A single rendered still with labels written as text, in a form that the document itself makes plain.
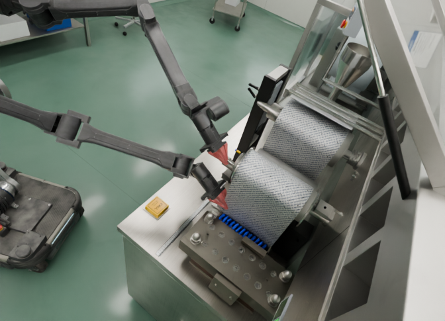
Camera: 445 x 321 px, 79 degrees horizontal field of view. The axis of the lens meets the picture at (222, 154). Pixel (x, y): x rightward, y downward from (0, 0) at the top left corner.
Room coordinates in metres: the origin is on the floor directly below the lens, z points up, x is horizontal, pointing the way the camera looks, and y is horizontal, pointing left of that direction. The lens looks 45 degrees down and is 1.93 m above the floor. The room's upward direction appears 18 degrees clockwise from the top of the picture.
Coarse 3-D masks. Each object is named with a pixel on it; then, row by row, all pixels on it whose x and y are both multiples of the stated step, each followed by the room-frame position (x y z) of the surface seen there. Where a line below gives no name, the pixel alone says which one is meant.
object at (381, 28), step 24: (360, 0) 0.42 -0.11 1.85; (384, 0) 0.42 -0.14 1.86; (384, 24) 0.42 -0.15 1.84; (384, 48) 0.41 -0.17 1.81; (408, 72) 0.39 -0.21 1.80; (384, 96) 0.38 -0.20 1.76; (408, 96) 0.39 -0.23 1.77; (384, 120) 0.37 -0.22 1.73; (408, 120) 0.38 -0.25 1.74; (432, 120) 0.38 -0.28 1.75; (432, 144) 0.36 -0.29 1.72; (432, 168) 0.35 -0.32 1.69; (408, 192) 0.34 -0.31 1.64
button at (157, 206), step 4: (156, 196) 0.63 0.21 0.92; (152, 200) 0.61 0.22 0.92; (156, 200) 0.62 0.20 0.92; (160, 200) 0.62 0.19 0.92; (148, 204) 0.59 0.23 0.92; (152, 204) 0.59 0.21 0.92; (156, 204) 0.60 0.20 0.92; (160, 204) 0.60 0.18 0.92; (164, 204) 0.61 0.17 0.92; (148, 208) 0.57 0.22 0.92; (152, 208) 0.57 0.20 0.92; (156, 208) 0.58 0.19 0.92; (160, 208) 0.58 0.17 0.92; (164, 208) 0.59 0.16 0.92; (152, 212) 0.56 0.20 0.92; (156, 212) 0.56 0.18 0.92; (160, 212) 0.57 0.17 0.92; (156, 216) 0.55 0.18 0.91
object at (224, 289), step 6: (216, 276) 0.35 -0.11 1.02; (222, 276) 0.36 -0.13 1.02; (216, 282) 0.35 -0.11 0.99; (222, 282) 0.34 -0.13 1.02; (228, 282) 0.35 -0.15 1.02; (210, 288) 0.35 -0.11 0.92; (216, 288) 0.34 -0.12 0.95; (222, 288) 0.33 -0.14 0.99; (228, 288) 0.33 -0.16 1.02; (234, 288) 0.34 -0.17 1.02; (222, 294) 0.33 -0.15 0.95; (228, 294) 0.33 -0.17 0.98; (234, 294) 0.32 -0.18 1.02; (228, 300) 0.32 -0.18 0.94; (234, 300) 0.32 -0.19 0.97
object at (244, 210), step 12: (228, 192) 0.60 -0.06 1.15; (240, 192) 0.58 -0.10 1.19; (228, 204) 0.59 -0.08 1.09; (240, 204) 0.58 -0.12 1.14; (252, 204) 0.56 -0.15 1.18; (240, 216) 0.57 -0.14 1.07; (252, 216) 0.56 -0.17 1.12; (264, 216) 0.54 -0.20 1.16; (276, 216) 0.53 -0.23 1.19; (252, 228) 0.55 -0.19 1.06; (264, 228) 0.53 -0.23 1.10; (276, 228) 0.52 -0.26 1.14; (264, 240) 0.53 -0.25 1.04
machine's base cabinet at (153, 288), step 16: (128, 240) 0.44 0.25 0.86; (128, 256) 0.44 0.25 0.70; (144, 256) 0.41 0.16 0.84; (128, 272) 0.45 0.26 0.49; (144, 272) 0.41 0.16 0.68; (160, 272) 0.38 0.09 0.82; (128, 288) 0.45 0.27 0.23; (144, 288) 0.41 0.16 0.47; (160, 288) 0.38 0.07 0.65; (176, 288) 0.35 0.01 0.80; (144, 304) 0.41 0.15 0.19; (160, 304) 0.37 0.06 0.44; (176, 304) 0.34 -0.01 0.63; (192, 304) 0.32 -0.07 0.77; (160, 320) 0.36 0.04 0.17; (176, 320) 0.33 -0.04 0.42; (192, 320) 0.31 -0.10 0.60; (208, 320) 0.29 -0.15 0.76
